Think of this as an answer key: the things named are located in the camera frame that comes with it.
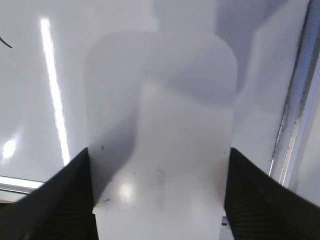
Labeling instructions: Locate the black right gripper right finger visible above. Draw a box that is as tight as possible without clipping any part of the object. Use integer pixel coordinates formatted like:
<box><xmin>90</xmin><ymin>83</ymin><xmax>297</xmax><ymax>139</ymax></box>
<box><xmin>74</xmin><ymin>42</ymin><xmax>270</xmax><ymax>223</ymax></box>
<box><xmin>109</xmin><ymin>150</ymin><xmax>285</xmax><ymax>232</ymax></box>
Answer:
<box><xmin>224</xmin><ymin>148</ymin><xmax>320</xmax><ymax>240</ymax></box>

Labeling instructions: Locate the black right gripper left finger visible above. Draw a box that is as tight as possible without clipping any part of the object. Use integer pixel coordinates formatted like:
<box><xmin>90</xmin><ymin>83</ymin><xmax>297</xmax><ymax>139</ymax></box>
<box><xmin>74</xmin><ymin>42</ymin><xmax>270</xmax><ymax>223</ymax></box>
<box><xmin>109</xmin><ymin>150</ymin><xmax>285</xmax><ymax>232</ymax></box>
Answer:
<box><xmin>0</xmin><ymin>148</ymin><xmax>99</xmax><ymax>240</ymax></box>

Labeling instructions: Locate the white board eraser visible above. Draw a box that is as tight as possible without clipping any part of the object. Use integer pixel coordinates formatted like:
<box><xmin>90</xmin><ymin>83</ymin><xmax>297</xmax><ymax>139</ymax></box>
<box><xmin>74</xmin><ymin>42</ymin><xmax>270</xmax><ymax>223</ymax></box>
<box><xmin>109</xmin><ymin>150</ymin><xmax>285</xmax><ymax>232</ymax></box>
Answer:
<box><xmin>83</xmin><ymin>31</ymin><xmax>238</xmax><ymax>240</ymax></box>

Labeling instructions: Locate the white board with grey frame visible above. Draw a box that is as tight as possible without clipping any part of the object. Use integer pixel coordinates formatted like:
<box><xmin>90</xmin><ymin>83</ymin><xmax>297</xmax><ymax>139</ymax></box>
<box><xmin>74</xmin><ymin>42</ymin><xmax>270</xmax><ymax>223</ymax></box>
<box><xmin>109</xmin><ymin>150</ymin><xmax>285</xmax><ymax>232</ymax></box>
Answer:
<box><xmin>0</xmin><ymin>0</ymin><xmax>320</xmax><ymax>201</ymax></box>

